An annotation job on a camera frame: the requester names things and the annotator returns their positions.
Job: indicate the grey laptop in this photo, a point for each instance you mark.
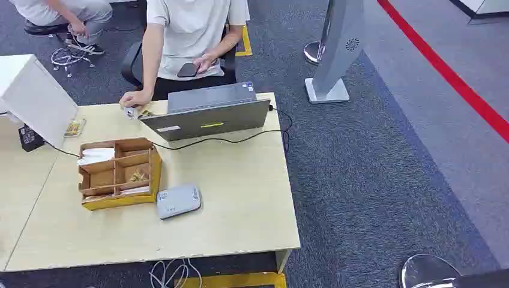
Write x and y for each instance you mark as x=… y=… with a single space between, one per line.
x=206 y=115

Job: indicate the black smartphone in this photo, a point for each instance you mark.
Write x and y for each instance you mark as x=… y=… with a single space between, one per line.
x=187 y=70

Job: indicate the yellow floor tape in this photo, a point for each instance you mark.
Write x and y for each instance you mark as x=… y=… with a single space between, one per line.
x=244 y=41

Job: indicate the chrome stanchion base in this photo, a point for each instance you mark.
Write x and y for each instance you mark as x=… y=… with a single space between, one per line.
x=314 y=51

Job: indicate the pale wooden desk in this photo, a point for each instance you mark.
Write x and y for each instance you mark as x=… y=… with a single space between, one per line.
x=159 y=198

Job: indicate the gold trinket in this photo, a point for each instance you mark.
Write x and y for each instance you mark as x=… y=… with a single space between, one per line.
x=138 y=176

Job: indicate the grey kiosk stand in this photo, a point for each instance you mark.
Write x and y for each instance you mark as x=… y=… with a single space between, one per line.
x=338 y=51

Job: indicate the small silver card deck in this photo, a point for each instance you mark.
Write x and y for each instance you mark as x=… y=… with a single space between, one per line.
x=130 y=112

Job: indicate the thin white card stack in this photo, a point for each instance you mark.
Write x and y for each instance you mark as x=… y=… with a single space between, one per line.
x=134 y=190

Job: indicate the seated person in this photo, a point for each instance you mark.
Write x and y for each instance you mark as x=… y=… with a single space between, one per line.
x=191 y=31

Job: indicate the wooden card box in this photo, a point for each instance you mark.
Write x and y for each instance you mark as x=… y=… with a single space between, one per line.
x=119 y=190

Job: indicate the clear plastic card case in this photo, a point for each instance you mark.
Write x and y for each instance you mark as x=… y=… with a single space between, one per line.
x=74 y=128

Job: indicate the chrome chair base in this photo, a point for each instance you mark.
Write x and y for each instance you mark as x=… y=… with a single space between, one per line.
x=67 y=59

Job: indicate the red floor tape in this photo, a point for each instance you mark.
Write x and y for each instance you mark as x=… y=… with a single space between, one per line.
x=449 y=73

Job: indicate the crouching person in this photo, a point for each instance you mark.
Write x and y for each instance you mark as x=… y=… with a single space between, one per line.
x=83 y=16

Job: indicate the chrome round base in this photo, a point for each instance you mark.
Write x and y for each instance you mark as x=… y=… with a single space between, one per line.
x=427 y=272

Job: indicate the white monitor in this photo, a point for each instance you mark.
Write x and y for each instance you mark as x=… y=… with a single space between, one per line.
x=36 y=99

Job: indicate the black power adapter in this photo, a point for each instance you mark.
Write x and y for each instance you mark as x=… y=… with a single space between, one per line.
x=30 y=138

